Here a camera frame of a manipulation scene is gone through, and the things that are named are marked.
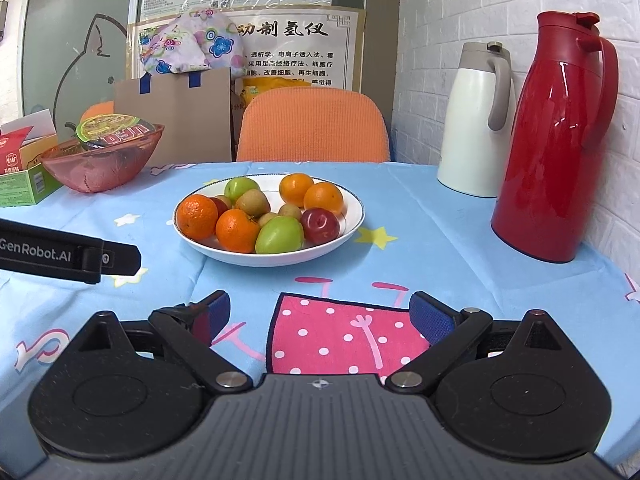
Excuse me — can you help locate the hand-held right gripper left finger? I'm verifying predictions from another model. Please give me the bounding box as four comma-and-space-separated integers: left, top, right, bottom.
75, 290, 253, 393

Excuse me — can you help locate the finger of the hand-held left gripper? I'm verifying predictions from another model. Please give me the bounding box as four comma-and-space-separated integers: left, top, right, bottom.
100, 241, 142, 275

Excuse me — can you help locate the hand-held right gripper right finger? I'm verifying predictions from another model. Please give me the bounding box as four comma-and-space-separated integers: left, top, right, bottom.
385, 291, 563, 393

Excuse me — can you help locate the white plate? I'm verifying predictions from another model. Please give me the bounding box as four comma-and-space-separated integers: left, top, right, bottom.
173, 174, 365, 267

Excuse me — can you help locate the small mandarin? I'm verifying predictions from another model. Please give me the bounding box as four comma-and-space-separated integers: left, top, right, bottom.
215, 208, 262, 254
176, 194, 219, 241

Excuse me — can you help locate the green apple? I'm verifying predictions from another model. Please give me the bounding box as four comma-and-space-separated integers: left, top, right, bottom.
255, 216, 305, 255
224, 176, 261, 204

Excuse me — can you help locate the large orange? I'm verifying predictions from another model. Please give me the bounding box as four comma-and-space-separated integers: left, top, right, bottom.
303, 182, 345, 216
279, 173, 315, 208

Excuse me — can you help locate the blue cartoon tablecloth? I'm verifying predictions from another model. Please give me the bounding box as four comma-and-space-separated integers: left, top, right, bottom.
0, 160, 640, 461

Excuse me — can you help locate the green cardboard box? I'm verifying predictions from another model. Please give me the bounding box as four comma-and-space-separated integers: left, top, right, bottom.
0, 160, 65, 208

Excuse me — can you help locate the pink glass bowl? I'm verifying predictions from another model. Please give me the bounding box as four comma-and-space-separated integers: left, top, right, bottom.
40, 123, 166, 194

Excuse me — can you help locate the yellowish carton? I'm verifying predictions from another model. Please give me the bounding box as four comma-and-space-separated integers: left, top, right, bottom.
20, 132, 60, 166

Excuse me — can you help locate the red snack packet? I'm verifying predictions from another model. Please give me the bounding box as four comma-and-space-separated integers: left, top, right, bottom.
0, 127, 35, 173

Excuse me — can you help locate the instant noodle cup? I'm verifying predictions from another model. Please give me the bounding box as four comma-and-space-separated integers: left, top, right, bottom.
64, 114, 156, 152

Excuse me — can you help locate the white paper sheet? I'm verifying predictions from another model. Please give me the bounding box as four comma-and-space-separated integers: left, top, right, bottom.
0, 108, 55, 138

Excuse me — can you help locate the orange chair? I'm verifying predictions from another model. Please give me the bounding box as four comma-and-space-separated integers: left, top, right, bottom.
236, 86, 392, 163
80, 101, 116, 125

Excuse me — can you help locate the brown cardboard box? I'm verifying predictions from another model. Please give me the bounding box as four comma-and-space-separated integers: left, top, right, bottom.
114, 67, 233, 167

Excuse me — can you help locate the white thermos jug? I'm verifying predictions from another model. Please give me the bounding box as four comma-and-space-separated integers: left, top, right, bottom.
436, 41, 517, 198

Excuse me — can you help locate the red thermos jug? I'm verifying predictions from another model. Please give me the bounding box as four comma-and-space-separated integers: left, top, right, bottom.
490, 11, 620, 264

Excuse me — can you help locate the yellow bag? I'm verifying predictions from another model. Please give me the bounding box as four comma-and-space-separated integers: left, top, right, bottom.
241, 75, 313, 111

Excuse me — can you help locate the frosted glass door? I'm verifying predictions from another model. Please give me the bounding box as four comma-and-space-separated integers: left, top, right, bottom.
22, 0, 136, 126

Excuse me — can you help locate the floral cloth bag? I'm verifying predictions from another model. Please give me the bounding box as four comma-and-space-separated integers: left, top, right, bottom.
140, 7, 248, 78

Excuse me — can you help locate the wall poster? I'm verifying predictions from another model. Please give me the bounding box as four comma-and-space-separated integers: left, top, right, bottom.
126, 7, 368, 93

